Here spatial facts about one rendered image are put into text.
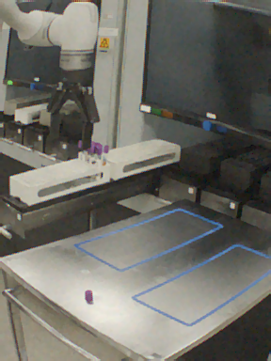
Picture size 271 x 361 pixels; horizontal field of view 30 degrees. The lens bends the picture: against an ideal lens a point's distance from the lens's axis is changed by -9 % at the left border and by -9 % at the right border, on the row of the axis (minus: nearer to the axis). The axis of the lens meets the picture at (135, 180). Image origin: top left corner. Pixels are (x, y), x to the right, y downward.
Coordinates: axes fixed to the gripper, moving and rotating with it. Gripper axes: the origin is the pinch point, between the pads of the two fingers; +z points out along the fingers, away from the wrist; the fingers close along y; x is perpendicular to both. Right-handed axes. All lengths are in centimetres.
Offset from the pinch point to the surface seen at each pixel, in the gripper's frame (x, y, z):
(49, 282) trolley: -39, 39, 13
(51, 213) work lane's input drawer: -11.9, 6.9, 16.2
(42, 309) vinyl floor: 26, -49, 95
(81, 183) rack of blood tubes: 2.3, 3.1, 12.2
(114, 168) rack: 13.4, 4.5, 9.8
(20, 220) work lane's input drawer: -21.7, 5.4, 16.1
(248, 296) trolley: -15, 69, 12
